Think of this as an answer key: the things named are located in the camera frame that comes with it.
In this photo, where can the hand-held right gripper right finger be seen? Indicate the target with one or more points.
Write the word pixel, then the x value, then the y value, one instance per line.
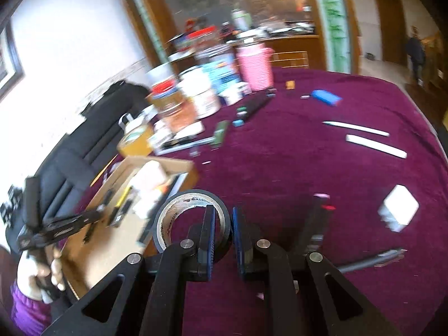
pixel 239 241

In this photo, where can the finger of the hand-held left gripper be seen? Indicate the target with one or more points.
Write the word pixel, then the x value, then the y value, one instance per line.
pixel 78 221

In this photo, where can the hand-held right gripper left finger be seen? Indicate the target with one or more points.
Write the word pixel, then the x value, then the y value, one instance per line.
pixel 209 238

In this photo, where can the cardboard box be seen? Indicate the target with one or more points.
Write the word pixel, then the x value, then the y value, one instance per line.
pixel 105 252

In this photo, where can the black electrical tape roll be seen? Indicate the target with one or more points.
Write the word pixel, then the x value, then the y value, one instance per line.
pixel 171 206

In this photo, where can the person's left forearm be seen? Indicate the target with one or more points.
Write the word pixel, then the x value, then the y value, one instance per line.
pixel 29 313

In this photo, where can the person's left hand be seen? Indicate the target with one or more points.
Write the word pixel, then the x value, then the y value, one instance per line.
pixel 38 273

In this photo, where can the yellow black highlighter pen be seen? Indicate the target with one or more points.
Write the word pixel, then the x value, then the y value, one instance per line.
pixel 122 203

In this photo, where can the black bag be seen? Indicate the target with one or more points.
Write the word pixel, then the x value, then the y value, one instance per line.
pixel 80 140

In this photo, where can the black marker red end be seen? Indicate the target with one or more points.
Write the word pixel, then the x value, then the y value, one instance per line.
pixel 325 227

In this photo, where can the amber liquid glass bottle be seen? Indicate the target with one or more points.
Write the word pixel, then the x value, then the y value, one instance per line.
pixel 134 140

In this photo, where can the black pen with metal clip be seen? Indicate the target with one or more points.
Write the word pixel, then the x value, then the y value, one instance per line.
pixel 371 260

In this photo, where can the long black marker teal tip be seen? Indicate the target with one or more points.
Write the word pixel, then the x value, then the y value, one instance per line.
pixel 255 106

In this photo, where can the white round container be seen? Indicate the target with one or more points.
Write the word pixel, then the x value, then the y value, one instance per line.
pixel 199 92

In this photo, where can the small white box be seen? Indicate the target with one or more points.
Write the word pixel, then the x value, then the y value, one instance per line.
pixel 236 92

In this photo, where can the small white charger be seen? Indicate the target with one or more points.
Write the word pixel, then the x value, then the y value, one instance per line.
pixel 399 208

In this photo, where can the white pen green tip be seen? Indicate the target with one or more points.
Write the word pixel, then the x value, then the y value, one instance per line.
pixel 357 128

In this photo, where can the blue label plastic jar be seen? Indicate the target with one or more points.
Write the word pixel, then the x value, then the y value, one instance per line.
pixel 222 75

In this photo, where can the flat white stick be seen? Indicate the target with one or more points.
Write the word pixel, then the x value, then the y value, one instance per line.
pixel 376 146

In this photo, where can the blue and orange lighter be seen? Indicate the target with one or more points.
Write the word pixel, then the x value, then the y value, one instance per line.
pixel 325 97

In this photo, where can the pink knit-sleeved jar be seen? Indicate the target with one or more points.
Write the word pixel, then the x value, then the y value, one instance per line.
pixel 255 68

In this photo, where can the red-lidded clear jar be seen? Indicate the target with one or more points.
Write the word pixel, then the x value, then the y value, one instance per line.
pixel 203 40

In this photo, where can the wooden counter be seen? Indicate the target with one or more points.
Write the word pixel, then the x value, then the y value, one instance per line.
pixel 294 47

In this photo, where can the white green tumbler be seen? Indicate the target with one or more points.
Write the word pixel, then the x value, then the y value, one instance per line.
pixel 241 20

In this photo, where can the bamboo print panel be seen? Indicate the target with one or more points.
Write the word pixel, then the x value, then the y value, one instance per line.
pixel 329 21

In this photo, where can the wooden door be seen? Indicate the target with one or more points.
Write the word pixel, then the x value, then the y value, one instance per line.
pixel 390 28

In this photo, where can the framed wall picture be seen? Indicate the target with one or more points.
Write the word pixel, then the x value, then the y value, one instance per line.
pixel 10 66

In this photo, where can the dark jacket on post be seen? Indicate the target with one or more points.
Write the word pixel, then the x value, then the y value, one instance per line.
pixel 416 54

